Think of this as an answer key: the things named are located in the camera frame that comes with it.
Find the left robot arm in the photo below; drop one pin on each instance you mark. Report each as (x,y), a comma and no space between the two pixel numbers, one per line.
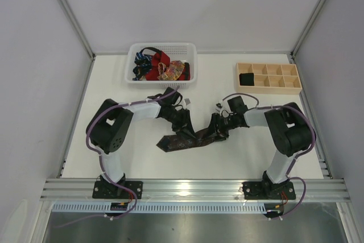
(107,131)

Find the wooden compartment box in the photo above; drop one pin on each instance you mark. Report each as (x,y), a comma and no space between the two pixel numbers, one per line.
(270,78)

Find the blue striped tie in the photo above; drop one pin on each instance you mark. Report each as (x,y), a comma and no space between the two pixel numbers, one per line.
(143,65)

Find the rolled black tie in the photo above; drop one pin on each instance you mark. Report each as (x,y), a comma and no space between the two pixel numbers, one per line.
(246,79)

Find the colourful patterned tie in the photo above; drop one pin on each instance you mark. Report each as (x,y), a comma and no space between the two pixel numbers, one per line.
(171,72)

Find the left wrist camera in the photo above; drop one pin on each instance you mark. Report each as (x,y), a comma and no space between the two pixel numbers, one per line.
(186,103)

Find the white slotted cable duct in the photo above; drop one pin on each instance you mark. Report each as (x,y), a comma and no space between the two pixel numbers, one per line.
(158,207)

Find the red tie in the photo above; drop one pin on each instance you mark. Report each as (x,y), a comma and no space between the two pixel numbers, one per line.
(163,58)

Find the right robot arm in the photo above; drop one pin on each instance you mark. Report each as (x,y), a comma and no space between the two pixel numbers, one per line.
(292,135)

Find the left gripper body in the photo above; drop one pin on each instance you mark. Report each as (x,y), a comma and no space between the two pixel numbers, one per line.
(184,123)

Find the white plastic basket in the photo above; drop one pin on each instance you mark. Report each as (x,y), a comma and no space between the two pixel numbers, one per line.
(176,51)

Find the brown floral tie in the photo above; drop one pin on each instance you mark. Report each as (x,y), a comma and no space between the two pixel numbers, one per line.
(170,143)

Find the aluminium mounting rail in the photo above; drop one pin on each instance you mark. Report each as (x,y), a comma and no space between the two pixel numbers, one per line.
(159,190)

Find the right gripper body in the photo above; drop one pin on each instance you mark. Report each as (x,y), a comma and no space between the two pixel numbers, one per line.
(216,125)

